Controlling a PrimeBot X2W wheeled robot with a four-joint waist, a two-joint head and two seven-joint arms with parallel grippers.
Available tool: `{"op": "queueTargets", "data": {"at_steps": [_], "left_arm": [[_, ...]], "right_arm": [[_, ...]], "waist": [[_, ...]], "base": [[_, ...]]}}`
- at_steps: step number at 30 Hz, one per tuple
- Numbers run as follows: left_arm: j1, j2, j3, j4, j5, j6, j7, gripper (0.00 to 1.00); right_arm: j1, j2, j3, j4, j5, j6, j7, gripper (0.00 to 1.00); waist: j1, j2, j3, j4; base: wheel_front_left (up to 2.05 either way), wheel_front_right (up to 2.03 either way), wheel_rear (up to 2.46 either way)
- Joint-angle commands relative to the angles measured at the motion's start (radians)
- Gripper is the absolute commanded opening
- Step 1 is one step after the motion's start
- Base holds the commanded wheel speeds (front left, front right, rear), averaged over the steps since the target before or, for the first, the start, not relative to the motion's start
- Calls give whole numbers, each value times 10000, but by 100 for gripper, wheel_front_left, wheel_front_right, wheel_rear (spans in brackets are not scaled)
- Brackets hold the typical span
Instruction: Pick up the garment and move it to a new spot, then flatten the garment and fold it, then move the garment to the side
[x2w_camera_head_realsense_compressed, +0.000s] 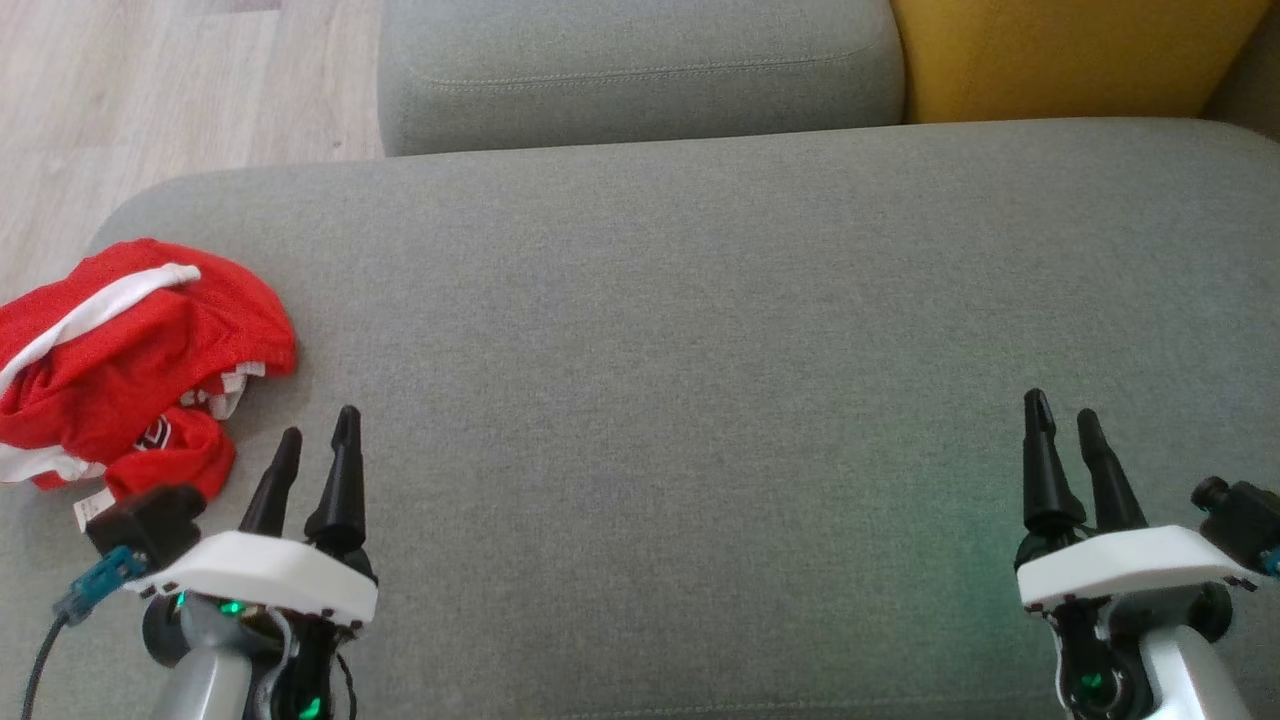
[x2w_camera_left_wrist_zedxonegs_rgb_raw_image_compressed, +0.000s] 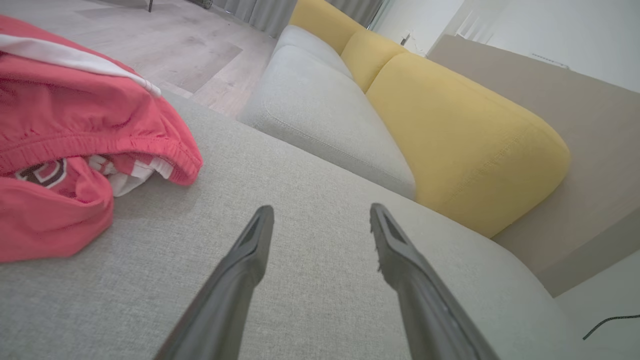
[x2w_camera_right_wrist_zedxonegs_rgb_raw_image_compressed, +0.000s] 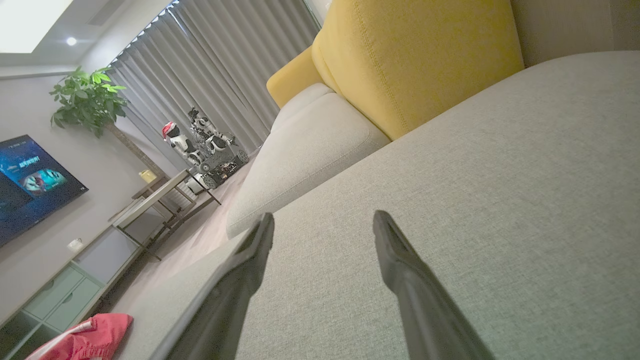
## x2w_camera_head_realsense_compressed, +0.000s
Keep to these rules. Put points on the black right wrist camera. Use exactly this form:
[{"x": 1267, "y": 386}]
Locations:
[{"x": 1245, "y": 520}]

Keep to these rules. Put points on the large grey sofa seat cushion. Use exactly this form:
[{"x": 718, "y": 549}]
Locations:
[{"x": 650, "y": 350}]

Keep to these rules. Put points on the red basketball jersey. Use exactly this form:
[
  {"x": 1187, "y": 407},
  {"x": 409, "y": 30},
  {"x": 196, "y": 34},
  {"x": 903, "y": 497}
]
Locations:
[{"x": 175, "y": 460}]

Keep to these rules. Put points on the grey sofa backrest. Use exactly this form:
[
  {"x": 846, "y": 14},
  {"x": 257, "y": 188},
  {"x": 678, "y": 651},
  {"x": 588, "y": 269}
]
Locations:
[{"x": 1255, "y": 95}]

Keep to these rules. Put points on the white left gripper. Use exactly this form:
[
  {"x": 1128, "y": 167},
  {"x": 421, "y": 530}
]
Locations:
[{"x": 260, "y": 575}]

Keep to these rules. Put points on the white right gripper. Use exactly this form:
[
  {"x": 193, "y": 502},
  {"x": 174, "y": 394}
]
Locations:
[{"x": 1120, "y": 565}]

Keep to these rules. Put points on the red shorts with white stripe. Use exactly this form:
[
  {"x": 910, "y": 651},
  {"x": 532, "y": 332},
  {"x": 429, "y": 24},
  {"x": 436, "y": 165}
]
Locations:
[{"x": 150, "y": 320}]

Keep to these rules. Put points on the yellow sofa cushion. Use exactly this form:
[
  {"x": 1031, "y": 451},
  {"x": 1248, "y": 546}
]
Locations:
[{"x": 1060, "y": 55}]

